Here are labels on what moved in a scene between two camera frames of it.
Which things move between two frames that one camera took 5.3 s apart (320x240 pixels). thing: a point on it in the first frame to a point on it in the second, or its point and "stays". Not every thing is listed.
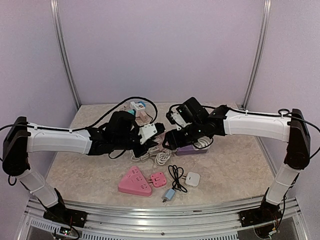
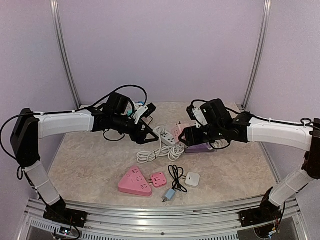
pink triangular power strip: [135, 183] stays
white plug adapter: [192, 179] stays
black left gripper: [149, 144] to [140, 139]
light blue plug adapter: [168, 195] stays
